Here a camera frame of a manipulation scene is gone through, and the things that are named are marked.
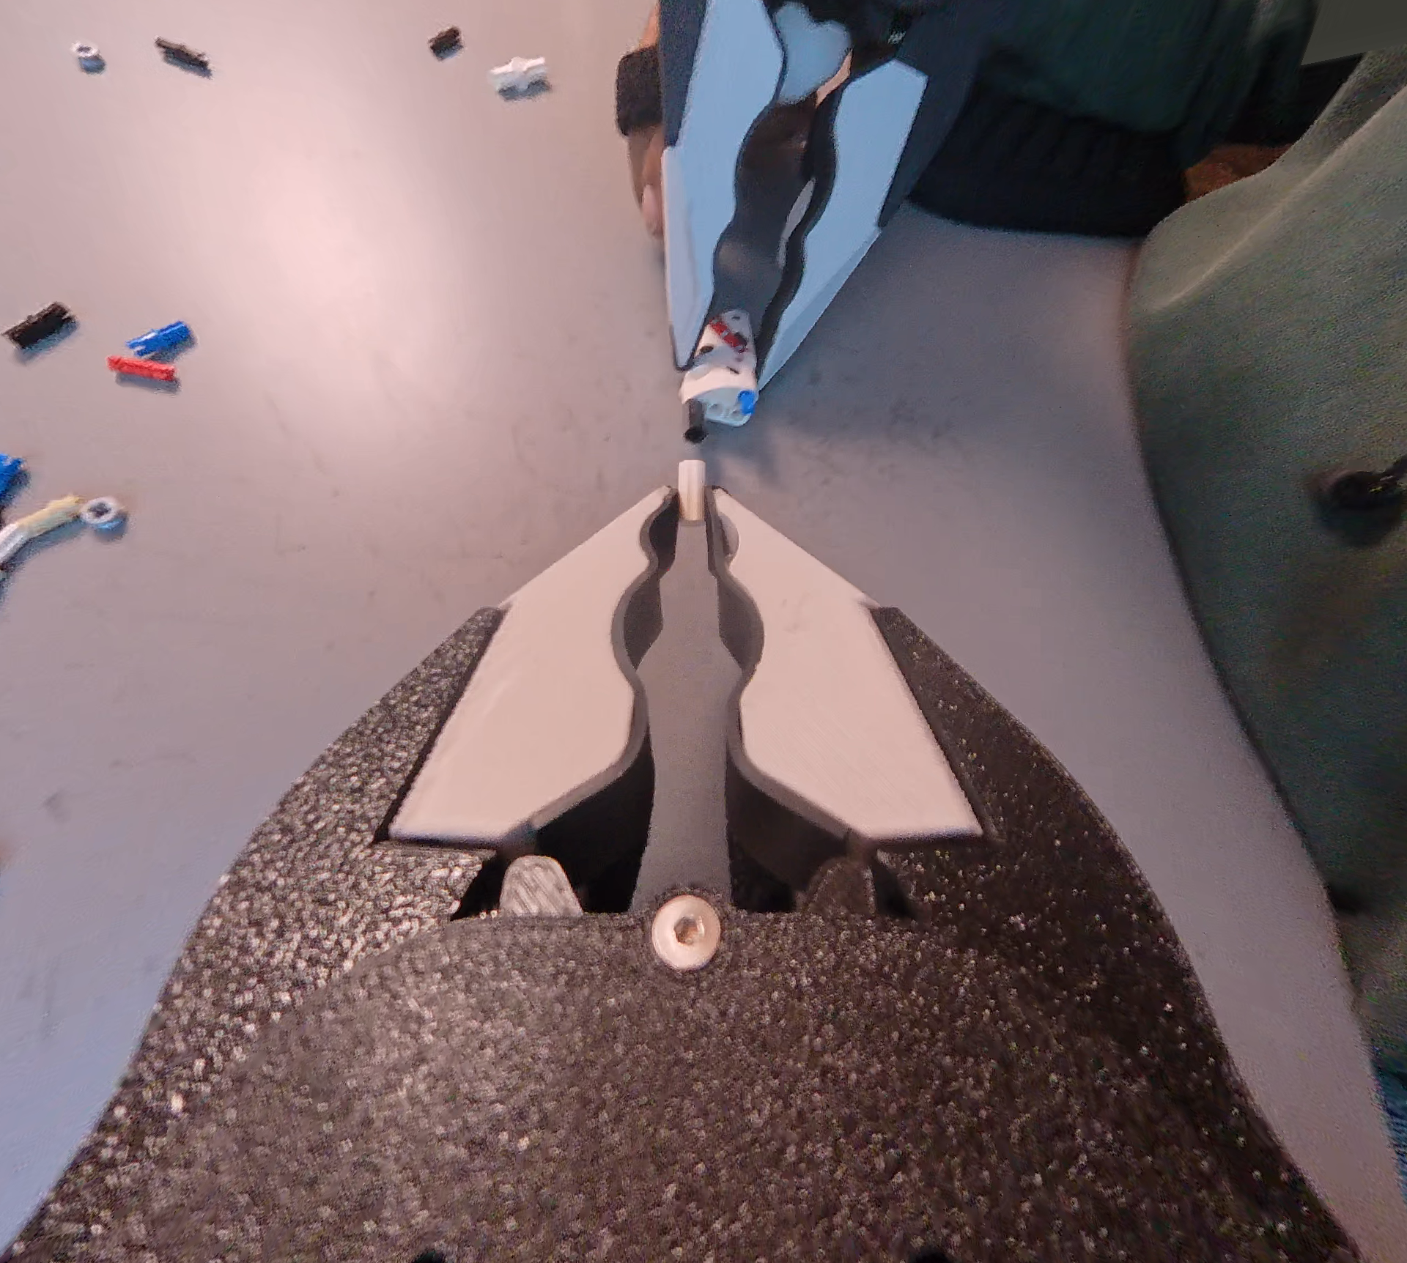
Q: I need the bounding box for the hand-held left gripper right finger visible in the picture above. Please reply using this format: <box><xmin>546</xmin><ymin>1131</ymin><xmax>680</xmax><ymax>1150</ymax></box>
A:
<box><xmin>706</xmin><ymin>486</ymin><xmax>985</xmax><ymax>906</ymax></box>

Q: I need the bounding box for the white spotted lego panel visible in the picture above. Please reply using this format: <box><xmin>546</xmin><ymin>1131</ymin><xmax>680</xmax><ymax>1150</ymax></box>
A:
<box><xmin>677</xmin><ymin>304</ymin><xmax>761</xmax><ymax>429</ymax></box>

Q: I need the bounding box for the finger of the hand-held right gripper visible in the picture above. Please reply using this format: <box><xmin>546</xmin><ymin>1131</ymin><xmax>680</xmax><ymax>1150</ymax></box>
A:
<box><xmin>756</xmin><ymin>59</ymin><xmax>932</xmax><ymax>387</ymax></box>
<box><xmin>661</xmin><ymin>0</ymin><xmax>787</xmax><ymax>372</ymax></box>

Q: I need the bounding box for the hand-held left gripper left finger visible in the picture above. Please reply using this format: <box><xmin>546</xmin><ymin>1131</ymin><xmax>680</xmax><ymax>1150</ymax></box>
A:
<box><xmin>387</xmin><ymin>486</ymin><xmax>675</xmax><ymax>906</ymax></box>

